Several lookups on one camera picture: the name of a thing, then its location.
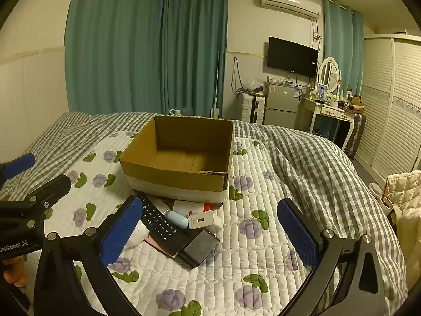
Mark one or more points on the person's left hand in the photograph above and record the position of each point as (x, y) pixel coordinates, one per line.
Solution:
(14, 271)

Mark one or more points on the grey gingham duvet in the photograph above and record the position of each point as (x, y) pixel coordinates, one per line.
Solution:
(302, 161)

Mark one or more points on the white air conditioner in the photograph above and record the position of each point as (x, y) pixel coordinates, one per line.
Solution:
(291, 3)

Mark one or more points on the dark suitcase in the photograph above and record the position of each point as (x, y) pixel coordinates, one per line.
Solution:
(357, 135)

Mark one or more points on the black wall television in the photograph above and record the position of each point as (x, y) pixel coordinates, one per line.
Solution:
(291, 56)

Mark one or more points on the black rectangular case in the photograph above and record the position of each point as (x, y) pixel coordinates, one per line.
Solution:
(200, 247)

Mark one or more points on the beige quilted jacket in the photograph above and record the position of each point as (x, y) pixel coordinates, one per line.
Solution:
(406, 210)

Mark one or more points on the white louvred wardrobe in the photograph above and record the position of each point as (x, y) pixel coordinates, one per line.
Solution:
(391, 105)

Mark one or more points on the white oval mirror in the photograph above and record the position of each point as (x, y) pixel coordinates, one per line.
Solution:
(329, 72)

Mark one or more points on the white charger adapter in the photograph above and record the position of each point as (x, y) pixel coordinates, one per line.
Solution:
(205, 221)

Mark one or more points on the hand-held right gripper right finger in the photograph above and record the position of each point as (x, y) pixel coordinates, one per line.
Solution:
(298, 233)

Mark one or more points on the grey small fridge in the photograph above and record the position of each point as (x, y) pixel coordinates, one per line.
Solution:
(281, 103)

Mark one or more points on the white suitcase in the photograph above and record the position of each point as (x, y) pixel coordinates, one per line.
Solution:
(251, 108)

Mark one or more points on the white floral quilt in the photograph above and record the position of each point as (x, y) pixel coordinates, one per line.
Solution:
(250, 256)

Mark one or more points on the white bottle with red cap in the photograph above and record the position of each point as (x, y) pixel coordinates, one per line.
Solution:
(187, 207)

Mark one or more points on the clear plastic bag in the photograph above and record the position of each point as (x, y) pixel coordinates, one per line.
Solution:
(254, 86)

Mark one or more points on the white round device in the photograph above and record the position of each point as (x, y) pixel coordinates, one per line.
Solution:
(138, 235)

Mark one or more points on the light blue bottle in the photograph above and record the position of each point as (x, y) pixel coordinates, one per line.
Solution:
(177, 219)

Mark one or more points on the brown cardboard box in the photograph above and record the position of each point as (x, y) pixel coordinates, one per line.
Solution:
(184, 179)

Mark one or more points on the white dressing table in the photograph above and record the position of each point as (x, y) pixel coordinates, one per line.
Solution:
(329, 110)

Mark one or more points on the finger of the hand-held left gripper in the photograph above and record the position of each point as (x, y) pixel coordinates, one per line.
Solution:
(19, 165)
(54, 189)

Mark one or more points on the small brown box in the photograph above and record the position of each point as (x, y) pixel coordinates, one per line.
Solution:
(356, 101)

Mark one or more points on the white cup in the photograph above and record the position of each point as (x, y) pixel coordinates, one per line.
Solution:
(380, 196)

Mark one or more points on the small photo frame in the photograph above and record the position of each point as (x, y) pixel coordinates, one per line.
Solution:
(322, 91)

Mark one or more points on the white mop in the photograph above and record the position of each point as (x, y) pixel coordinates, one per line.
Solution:
(215, 85)

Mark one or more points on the teal curtain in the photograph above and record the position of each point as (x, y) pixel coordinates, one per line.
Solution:
(194, 49)
(342, 46)
(111, 46)

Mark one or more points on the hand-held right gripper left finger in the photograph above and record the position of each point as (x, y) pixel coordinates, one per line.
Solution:
(121, 233)

